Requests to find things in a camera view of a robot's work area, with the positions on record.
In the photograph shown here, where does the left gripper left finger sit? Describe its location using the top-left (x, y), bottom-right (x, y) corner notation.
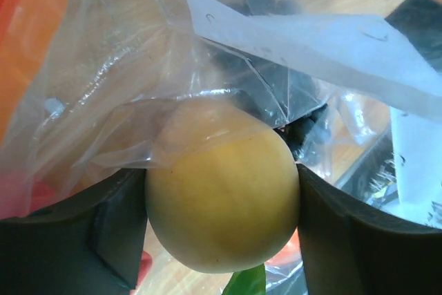
top-left (1, 169), bottom-right (148, 294)

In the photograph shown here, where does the small yellow fake fruit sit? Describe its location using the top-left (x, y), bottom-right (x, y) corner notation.
top-left (146, 99), bottom-right (300, 274)

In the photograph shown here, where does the orange fake orange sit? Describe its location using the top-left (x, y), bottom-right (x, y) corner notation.
top-left (1, 0), bottom-right (68, 218)

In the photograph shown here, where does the dark blueberry cluster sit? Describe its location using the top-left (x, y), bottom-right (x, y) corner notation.
top-left (206, 0), bottom-right (332, 158)

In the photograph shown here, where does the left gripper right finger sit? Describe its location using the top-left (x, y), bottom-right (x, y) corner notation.
top-left (297, 164), bottom-right (441, 294)

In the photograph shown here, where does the clear zip bag orange seal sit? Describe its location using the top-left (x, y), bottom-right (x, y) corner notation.
top-left (0, 0), bottom-right (442, 295)

